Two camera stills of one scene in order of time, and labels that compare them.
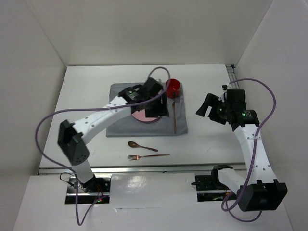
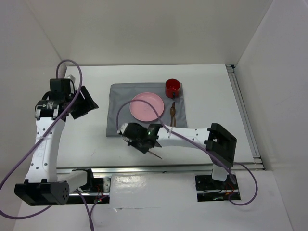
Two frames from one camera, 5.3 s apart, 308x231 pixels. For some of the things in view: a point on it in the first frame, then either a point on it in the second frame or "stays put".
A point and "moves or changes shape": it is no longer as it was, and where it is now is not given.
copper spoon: [134, 144] moves or changes shape
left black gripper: [160, 109] to [87, 104]
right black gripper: [210, 100] to [143, 148]
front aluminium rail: [43, 171] stays put
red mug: [173, 87] stays put
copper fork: [136, 157] to [153, 153]
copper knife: [174, 120] stays put
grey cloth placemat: [174, 124] stays put
